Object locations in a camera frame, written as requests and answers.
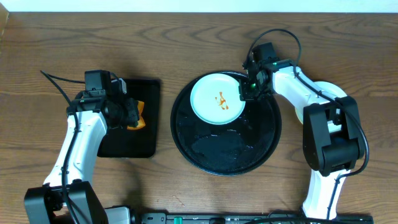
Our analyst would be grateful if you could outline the orange sponge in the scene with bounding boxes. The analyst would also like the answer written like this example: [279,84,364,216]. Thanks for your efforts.
[127,101,146,131]

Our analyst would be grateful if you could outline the light green plate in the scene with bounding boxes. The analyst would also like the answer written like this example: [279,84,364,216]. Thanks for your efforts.
[190,73,246,125]
[295,81,347,123]

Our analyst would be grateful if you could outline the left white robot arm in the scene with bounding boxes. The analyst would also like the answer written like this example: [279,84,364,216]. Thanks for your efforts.
[24,111,136,223]

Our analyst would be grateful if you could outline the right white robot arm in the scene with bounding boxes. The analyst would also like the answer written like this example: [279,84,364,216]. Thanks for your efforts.
[241,57,369,220]

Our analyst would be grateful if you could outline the black rectangular tray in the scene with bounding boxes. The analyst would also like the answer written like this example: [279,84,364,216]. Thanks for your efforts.
[97,79,160,158]

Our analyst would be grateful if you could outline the black round tray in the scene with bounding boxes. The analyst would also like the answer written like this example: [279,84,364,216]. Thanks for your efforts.
[170,71,282,175]

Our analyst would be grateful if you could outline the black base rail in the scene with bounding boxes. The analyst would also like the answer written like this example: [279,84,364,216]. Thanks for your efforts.
[105,206,374,224]

